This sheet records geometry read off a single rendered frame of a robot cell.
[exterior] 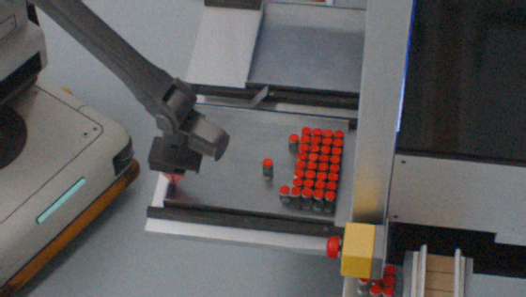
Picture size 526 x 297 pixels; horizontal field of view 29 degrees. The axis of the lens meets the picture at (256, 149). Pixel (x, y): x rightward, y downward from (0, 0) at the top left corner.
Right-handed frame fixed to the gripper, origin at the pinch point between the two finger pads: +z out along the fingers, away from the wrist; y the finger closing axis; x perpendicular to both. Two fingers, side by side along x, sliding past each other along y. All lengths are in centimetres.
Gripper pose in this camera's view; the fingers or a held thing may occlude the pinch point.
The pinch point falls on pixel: (175, 180)
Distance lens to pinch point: 205.8
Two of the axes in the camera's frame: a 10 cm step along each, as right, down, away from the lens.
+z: -0.9, 6.3, 7.7
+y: 9.8, 1.8, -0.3
